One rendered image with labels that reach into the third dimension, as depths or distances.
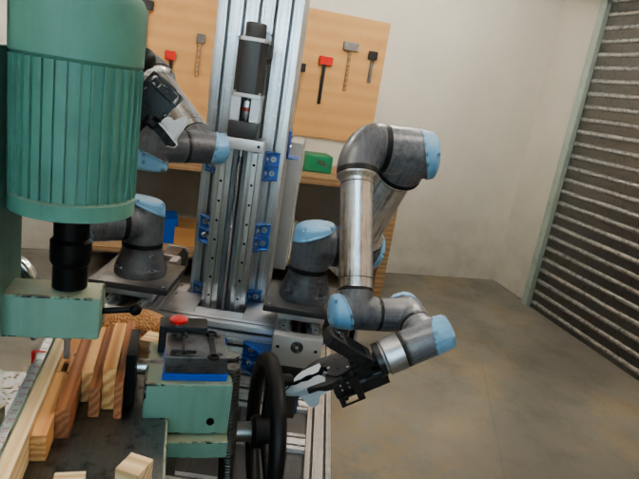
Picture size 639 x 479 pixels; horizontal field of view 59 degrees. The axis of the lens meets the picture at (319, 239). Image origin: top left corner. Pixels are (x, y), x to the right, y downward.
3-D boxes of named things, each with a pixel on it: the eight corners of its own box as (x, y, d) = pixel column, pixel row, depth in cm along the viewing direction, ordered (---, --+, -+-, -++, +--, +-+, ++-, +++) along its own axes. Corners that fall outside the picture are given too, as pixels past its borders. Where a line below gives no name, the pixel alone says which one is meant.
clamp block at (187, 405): (227, 435, 91) (233, 386, 88) (140, 436, 87) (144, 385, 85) (222, 387, 105) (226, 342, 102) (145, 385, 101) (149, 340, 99)
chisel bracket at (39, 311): (97, 349, 88) (100, 298, 86) (-2, 346, 84) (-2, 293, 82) (104, 328, 95) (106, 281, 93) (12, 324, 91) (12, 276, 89)
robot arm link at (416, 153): (324, 240, 175) (384, 111, 132) (370, 245, 179) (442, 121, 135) (327, 274, 168) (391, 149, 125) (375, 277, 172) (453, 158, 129)
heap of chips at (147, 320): (167, 338, 113) (169, 321, 112) (93, 335, 109) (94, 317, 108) (168, 319, 121) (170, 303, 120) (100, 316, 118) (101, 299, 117)
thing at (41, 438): (46, 461, 75) (46, 435, 74) (29, 461, 74) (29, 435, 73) (101, 302, 125) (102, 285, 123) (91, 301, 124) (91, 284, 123)
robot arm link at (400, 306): (375, 286, 127) (389, 310, 117) (420, 290, 130) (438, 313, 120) (367, 316, 130) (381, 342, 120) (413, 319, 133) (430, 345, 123)
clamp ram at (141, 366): (171, 406, 90) (176, 355, 88) (123, 406, 88) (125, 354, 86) (172, 376, 99) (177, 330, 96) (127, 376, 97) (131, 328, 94)
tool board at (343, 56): (370, 144, 438) (392, 23, 415) (96, 108, 384) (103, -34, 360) (369, 143, 442) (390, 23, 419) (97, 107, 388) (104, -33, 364)
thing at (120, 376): (120, 418, 86) (123, 382, 84) (112, 418, 86) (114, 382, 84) (132, 350, 106) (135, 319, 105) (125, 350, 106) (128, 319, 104)
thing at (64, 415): (68, 438, 80) (69, 410, 78) (53, 438, 79) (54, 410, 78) (94, 354, 103) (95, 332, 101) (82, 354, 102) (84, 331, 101)
